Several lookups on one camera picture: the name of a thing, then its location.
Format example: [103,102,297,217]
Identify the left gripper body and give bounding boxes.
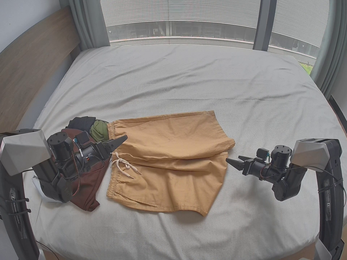
[81,141,112,164]

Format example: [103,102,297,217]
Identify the green garment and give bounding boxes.
[90,120,110,143]

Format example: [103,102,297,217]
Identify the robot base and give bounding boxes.
[314,239,332,260]

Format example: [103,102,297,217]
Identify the white garment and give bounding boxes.
[32,175,55,204]

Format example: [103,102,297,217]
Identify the tan shorts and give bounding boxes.
[106,110,236,217]

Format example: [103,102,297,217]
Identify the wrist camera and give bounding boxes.
[256,148,269,162]
[74,132,91,148]

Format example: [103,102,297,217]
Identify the grey-green curtain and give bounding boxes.
[309,0,347,98]
[57,0,111,51]

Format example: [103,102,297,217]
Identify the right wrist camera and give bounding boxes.
[256,148,269,162]

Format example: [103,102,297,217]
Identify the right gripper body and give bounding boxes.
[243,158,272,179]

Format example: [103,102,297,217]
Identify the window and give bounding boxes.
[98,0,331,74]

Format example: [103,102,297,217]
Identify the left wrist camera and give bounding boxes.
[74,132,91,148]

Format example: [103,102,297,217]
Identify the bed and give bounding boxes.
[0,6,347,260]

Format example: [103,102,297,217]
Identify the black garment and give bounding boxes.
[68,116,97,135]

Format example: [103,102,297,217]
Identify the brown garment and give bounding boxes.
[61,127,109,213]

